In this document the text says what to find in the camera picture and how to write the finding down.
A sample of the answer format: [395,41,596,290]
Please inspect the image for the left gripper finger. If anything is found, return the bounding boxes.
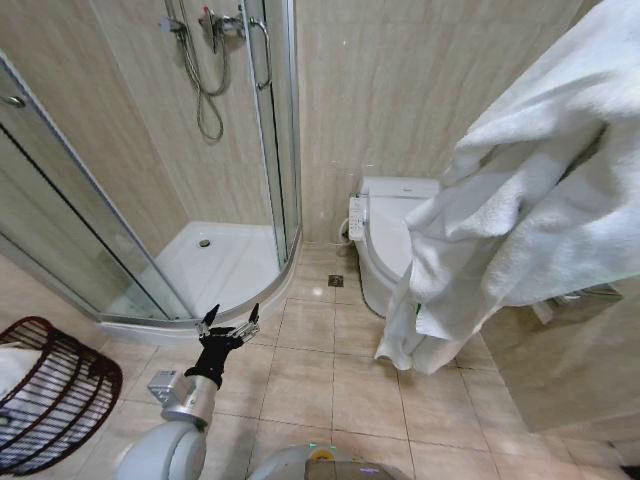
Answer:
[233,302,262,342]
[194,303,222,337]

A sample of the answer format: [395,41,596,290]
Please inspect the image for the white towel in hamper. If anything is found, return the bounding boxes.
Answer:
[0,346,45,402]

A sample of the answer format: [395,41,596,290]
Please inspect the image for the large white bath towel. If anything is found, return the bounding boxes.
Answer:
[374,0,640,376]

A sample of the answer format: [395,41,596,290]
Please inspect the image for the metal towel rack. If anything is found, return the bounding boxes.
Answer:
[532,282,625,322]

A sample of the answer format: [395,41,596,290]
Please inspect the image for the white shower tray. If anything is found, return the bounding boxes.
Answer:
[97,220,304,347]

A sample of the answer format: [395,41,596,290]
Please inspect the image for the white toilet control panel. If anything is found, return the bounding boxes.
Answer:
[349,192,369,242]

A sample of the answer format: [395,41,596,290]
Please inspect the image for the white robot front shell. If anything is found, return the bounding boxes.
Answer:
[246,441,417,480]

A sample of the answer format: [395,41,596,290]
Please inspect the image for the white toilet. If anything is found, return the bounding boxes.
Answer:
[348,175,442,319]

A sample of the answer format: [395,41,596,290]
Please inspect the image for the curved glass shower door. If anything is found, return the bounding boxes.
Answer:
[0,49,194,322]

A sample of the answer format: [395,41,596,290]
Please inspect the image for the chrome shower mixer tap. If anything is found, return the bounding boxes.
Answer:
[197,12,246,39]

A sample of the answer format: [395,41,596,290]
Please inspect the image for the dark red wire hamper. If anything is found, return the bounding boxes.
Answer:
[0,315,124,477]

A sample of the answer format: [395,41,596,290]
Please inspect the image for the chrome shower hose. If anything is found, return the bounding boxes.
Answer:
[167,0,230,142]

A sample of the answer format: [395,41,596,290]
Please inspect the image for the chrome shower door handle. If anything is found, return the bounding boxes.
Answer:
[248,16,274,92]

